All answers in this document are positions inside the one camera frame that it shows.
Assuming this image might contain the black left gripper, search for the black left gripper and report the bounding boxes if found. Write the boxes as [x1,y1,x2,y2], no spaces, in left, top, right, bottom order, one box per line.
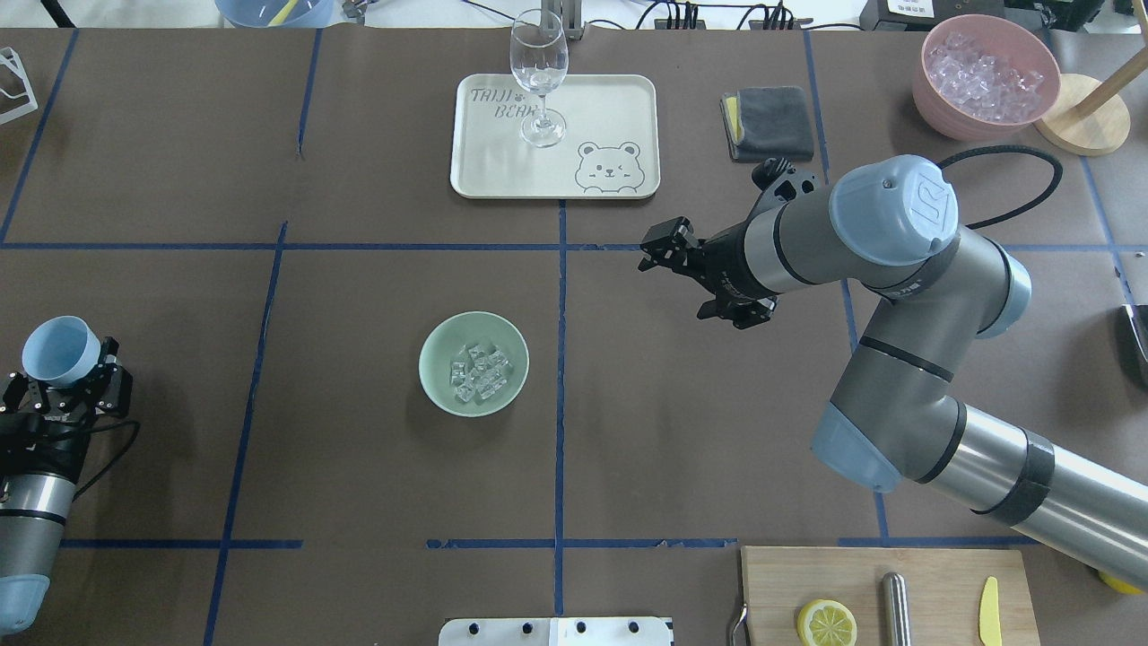
[1,336,133,481]

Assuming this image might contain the large blue bowl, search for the large blue bowl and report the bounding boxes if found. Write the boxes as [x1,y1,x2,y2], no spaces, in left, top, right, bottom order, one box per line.
[214,1,335,29]

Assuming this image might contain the cream bear serving tray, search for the cream bear serving tray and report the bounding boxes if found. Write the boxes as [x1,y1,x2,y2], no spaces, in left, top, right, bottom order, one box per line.
[448,73,661,199]

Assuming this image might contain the green bowl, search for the green bowl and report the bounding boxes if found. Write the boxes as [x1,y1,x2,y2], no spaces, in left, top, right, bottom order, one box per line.
[419,311,530,417]

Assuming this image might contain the ice cubes in green bowl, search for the ice cubes in green bowl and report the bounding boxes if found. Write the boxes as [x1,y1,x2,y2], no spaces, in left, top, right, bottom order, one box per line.
[448,336,514,404]

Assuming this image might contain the wooden cup stand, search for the wooden cup stand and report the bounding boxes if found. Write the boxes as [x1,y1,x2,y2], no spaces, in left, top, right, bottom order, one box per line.
[1035,48,1147,156]

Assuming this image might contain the white wire cup rack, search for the white wire cup rack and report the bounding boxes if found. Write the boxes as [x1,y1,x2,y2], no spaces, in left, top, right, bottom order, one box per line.
[1,48,39,124]

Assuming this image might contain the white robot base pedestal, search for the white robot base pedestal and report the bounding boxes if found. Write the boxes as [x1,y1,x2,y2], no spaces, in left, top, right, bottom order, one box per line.
[439,615,675,645]

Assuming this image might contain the yellow plastic knife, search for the yellow plastic knife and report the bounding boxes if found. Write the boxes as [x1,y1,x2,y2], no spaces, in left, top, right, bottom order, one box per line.
[978,576,1002,646]

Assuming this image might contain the steel muddler rod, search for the steel muddler rod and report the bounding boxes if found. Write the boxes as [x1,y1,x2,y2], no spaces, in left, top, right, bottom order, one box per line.
[882,573,913,646]

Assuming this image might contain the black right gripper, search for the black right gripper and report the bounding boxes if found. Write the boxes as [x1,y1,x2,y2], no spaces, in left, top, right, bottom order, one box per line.
[639,217,778,330]

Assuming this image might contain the folded grey cloth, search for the folded grey cloth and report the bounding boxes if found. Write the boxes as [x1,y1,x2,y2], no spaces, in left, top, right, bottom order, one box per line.
[720,86,814,162]

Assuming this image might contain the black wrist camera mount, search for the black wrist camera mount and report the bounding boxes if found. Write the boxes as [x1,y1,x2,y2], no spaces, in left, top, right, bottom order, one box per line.
[751,158,820,215]

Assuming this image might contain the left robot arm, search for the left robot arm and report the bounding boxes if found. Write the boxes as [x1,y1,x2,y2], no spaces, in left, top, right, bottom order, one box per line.
[1,336,139,635]

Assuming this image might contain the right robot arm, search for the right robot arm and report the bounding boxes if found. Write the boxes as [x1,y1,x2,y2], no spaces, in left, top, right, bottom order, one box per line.
[639,155,1147,589]

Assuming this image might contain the lemon half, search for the lemon half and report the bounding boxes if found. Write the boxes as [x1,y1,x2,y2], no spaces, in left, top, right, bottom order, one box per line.
[796,598,858,646]

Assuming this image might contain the wooden cutting board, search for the wooden cutting board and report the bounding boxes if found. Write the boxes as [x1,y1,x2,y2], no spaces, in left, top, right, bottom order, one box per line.
[740,546,1041,645]

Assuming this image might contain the pink bowl with ice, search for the pink bowl with ice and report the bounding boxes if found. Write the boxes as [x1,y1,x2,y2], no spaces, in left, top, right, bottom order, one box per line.
[913,13,1061,142]

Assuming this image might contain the light blue cup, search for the light blue cup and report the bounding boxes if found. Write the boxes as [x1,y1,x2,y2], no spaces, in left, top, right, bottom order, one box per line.
[22,316,101,388]

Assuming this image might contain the clear wine glass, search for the clear wine glass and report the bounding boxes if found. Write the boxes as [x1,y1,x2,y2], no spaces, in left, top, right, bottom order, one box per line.
[509,8,569,148]

